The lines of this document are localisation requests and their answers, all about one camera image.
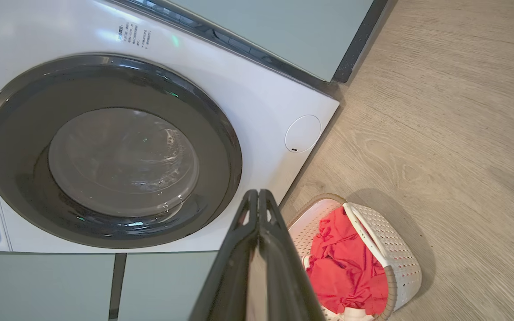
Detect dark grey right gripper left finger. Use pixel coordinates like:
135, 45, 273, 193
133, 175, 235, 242
189, 189, 259, 321

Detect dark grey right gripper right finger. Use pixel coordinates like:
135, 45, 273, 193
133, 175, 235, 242
258, 189, 326, 321

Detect white perforated laundry basket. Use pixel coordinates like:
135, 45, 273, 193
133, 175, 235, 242
287, 193, 423, 321

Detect red garment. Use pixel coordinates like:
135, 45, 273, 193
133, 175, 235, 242
306, 206, 390, 316

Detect round white filter cover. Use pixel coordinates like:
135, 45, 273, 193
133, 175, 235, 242
285, 115, 322, 153

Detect white front-load washing machine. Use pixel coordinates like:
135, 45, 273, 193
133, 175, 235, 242
0, 0, 340, 254

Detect printed text label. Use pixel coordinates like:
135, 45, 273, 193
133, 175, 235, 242
118, 21, 153, 49

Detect dark cabinet plinth strip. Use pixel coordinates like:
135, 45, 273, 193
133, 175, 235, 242
332, 0, 390, 84

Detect dark round washing machine door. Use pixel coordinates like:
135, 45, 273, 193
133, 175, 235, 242
0, 53, 243, 249

